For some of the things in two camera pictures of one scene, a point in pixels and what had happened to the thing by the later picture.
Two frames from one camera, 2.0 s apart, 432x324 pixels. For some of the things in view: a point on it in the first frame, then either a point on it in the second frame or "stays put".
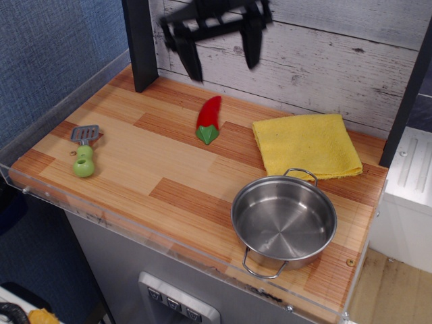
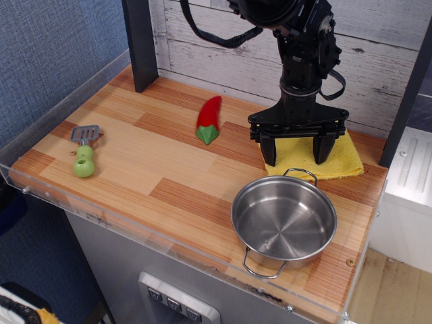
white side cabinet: x=402 y=228 stays put
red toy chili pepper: x=208 y=120 stays put
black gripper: x=206 y=19 -> x=298 y=115
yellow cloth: x=316 y=143 stays put
